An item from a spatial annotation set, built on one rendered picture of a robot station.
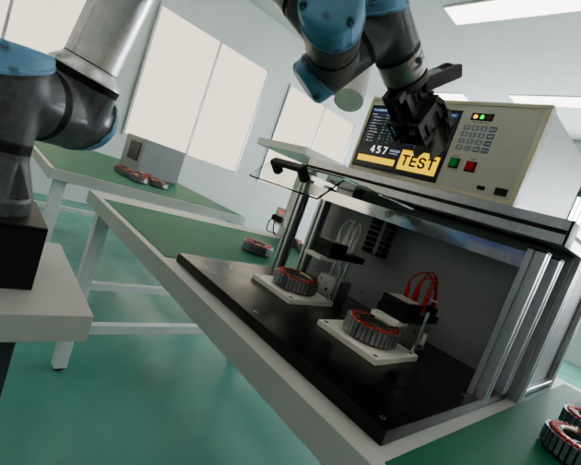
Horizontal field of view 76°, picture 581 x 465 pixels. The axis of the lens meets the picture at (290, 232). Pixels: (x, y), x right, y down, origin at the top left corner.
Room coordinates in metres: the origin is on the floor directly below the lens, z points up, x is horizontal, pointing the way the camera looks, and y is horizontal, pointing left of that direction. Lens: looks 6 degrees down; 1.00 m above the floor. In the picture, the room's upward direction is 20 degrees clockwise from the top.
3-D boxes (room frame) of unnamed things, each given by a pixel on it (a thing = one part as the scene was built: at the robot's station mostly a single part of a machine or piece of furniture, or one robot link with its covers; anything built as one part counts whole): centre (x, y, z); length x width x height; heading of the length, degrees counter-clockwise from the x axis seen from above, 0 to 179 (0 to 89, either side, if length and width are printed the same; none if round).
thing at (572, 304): (0.85, -0.65, 0.91); 0.28 x 0.03 x 0.32; 133
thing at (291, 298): (0.90, -0.05, 0.78); 0.15 x 0.15 x 0.01; 43
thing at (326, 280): (1.00, -0.16, 0.80); 0.08 x 0.05 x 0.06; 43
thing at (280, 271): (0.90, -0.05, 0.80); 0.11 x 0.11 x 0.04
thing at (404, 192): (1.03, -0.37, 1.09); 0.68 x 0.44 x 0.05; 43
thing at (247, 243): (1.35, 0.09, 0.77); 0.11 x 0.11 x 0.04
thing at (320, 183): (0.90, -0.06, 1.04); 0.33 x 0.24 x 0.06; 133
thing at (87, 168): (2.69, 1.33, 0.38); 1.85 x 1.10 x 0.75; 43
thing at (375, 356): (0.73, -0.22, 0.78); 0.15 x 0.15 x 0.01; 43
